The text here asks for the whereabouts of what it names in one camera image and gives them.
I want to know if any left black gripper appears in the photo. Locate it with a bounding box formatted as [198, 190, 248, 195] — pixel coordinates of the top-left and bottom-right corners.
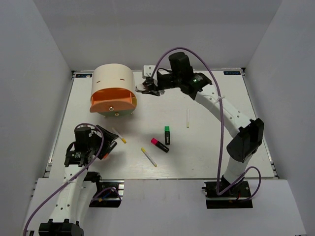
[89, 125, 119, 159]

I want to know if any orange cap black highlighter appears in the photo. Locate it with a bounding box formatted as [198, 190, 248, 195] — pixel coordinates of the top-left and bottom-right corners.
[100, 141, 117, 160]

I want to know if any white pen yellow cap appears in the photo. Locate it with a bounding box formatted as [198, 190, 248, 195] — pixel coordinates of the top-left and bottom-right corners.
[112, 127, 126, 144]
[141, 147, 157, 167]

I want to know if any grey-green bottom drawer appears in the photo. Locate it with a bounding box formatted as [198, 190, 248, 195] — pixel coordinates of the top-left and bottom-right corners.
[103, 110, 134, 117]

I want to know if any orange top drawer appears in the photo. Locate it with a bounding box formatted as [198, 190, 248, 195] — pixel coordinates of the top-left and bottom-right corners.
[90, 88, 136, 113]

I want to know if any pink cap black highlighter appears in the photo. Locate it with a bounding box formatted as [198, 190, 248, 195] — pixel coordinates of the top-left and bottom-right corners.
[151, 138, 169, 153]

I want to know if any green cap black highlighter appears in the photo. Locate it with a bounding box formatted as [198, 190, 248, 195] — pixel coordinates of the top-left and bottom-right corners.
[164, 126, 170, 145]

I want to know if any thin white pencil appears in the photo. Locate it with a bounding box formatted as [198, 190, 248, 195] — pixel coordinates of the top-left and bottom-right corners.
[186, 109, 189, 128]

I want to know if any white pink eraser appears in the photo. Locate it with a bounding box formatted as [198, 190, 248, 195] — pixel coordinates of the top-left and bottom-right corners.
[135, 84, 147, 93]

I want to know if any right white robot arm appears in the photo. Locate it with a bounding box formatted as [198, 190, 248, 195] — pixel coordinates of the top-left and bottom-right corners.
[135, 52, 264, 196]

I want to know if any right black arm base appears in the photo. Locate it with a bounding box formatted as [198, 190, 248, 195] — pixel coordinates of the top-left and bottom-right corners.
[201, 181, 253, 209]

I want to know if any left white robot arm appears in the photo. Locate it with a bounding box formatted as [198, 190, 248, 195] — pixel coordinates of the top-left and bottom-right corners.
[38, 124, 119, 236]

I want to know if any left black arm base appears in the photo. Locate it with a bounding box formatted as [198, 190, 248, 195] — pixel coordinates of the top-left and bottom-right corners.
[84, 172, 125, 208]

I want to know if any cream cylindrical drawer organizer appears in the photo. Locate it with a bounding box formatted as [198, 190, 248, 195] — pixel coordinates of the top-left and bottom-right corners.
[91, 63, 135, 100]

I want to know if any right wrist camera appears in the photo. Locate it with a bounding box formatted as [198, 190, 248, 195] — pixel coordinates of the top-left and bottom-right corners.
[142, 65, 156, 79]

